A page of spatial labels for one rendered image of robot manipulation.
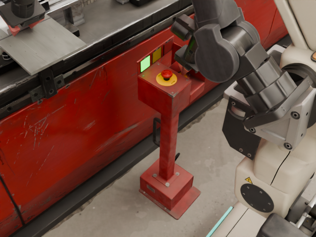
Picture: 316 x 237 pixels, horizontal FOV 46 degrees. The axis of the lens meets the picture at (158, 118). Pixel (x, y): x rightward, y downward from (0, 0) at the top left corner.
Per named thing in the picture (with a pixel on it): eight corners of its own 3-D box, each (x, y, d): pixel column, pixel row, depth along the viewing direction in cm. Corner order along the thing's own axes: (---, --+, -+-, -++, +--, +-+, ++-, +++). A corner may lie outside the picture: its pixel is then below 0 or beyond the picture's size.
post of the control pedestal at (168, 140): (167, 182, 178) (172, 102, 138) (158, 176, 180) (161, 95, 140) (174, 174, 181) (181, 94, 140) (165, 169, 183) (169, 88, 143)
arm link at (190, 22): (207, 28, 112) (220, 18, 117) (177, 6, 114) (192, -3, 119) (192, 57, 121) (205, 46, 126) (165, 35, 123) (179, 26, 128)
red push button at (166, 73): (167, 85, 127) (167, 77, 124) (158, 80, 129) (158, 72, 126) (174, 79, 129) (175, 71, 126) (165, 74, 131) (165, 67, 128)
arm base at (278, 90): (281, 119, 59) (314, 80, 65) (252, 77, 58) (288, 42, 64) (244, 130, 66) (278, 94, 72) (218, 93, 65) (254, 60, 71)
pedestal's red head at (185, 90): (171, 120, 132) (173, 82, 118) (137, 99, 138) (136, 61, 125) (203, 90, 142) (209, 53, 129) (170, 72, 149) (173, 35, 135)
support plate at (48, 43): (31, 75, 97) (30, 73, 96) (-18, 32, 109) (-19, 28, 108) (87, 47, 105) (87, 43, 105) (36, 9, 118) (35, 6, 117)
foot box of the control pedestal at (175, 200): (177, 220, 178) (178, 208, 169) (138, 191, 188) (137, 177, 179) (201, 192, 188) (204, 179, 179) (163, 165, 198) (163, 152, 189)
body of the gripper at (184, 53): (184, 47, 133) (190, 33, 127) (206, 65, 131) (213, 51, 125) (173, 56, 130) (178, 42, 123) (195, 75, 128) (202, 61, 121)
